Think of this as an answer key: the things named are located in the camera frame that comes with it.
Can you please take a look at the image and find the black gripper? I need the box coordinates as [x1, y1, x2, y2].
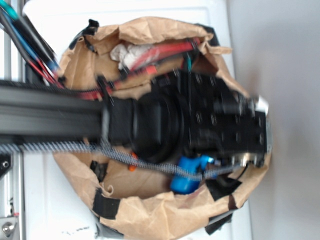
[186, 73, 267, 167]

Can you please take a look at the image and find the blue plastic bottle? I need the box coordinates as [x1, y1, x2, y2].
[170, 155, 215, 195]

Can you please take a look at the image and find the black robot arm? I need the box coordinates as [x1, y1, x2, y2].
[0, 70, 268, 166]

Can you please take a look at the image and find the orange toy carrot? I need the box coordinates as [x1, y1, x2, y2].
[128, 152, 139, 172]

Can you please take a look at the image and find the crumpled white paper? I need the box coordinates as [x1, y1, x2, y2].
[110, 43, 153, 70]

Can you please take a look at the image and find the brown paper bag bin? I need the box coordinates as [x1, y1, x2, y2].
[54, 16, 271, 240]

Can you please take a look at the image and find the white plastic tray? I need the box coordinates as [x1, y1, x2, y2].
[23, 0, 254, 240]

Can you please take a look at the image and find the red wire bundle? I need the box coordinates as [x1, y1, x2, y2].
[56, 37, 201, 101]

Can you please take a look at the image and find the dark cable bundle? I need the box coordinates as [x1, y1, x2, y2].
[0, 0, 63, 86]

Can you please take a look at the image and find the braided black white cable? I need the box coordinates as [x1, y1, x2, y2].
[0, 141, 247, 181]

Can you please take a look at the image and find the black mounting bracket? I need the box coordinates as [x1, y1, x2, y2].
[0, 153, 12, 179]

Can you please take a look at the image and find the aluminium frame rail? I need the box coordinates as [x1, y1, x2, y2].
[0, 30, 26, 240]

